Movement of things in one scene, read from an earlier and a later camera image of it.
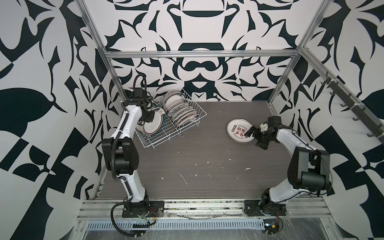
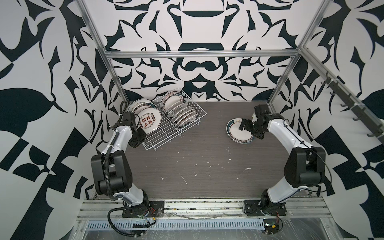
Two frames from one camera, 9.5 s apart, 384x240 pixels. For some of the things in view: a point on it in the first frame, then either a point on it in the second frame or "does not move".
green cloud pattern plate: x=171 y=97 does not move
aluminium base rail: x=180 y=208 does not move
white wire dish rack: x=170 y=113 does not move
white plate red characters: x=236 y=129 → x=148 y=119
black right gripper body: x=263 y=137 → x=253 y=127
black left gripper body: x=149 y=118 → x=141 y=135
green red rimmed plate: x=151 y=129 → x=244 y=136
